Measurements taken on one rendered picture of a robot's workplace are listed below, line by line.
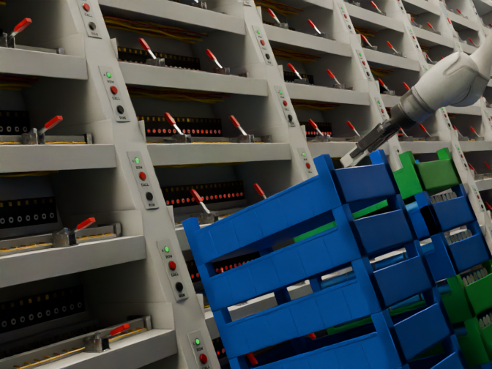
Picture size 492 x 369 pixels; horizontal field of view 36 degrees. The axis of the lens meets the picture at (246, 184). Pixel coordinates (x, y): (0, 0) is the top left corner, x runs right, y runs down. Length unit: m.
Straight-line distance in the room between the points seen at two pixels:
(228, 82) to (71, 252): 0.79
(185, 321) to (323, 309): 0.41
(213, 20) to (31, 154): 0.84
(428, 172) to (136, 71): 0.66
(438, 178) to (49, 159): 0.72
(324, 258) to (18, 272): 0.48
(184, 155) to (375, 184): 0.59
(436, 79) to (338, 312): 1.06
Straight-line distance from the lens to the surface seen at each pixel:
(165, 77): 1.77
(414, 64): 3.39
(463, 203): 1.58
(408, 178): 1.44
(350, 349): 1.15
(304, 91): 2.33
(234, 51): 2.21
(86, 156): 1.47
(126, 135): 1.56
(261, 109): 2.15
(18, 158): 1.36
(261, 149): 1.96
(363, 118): 2.77
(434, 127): 3.41
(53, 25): 1.66
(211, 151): 1.78
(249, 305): 1.68
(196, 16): 2.01
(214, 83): 1.92
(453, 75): 2.07
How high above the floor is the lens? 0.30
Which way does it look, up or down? 9 degrees up
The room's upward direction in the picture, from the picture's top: 20 degrees counter-clockwise
